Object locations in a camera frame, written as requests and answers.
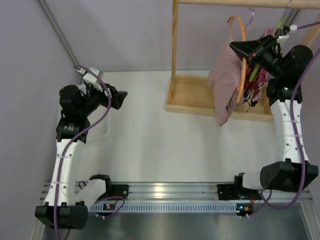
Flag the pink trousers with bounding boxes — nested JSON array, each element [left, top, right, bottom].
[[206, 38, 243, 127]]

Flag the orange clothes hanger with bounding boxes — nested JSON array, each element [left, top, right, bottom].
[[226, 15, 249, 104]]

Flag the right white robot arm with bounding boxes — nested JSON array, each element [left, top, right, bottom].
[[229, 35, 319, 193]]

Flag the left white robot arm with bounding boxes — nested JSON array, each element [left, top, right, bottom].
[[35, 83, 128, 230]]

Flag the green clothes hanger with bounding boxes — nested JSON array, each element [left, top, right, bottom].
[[248, 16, 285, 82]]

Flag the white plastic basket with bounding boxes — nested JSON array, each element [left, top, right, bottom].
[[101, 120, 112, 140]]

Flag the pink patterned garment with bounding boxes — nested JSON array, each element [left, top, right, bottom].
[[241, 27, 276, 113]]

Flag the wooden clothes rack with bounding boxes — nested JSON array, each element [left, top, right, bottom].
[[166, 0, 320, 122]]

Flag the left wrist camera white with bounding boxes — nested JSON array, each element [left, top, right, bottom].
[[77, 67, 104, 91]]

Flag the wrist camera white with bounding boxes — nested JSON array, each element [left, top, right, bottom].
[[77, 67, 104, 91], [273, 24, 298, 42]]

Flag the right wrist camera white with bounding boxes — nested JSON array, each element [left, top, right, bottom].
[[273, 24, 298, 42]]

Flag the grey slotted cable duct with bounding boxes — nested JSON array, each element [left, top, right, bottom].
[[88, 202, 244, 214]]

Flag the aluminium mounting rail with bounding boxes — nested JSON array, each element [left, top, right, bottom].
[[39, 181, 313, 201]]

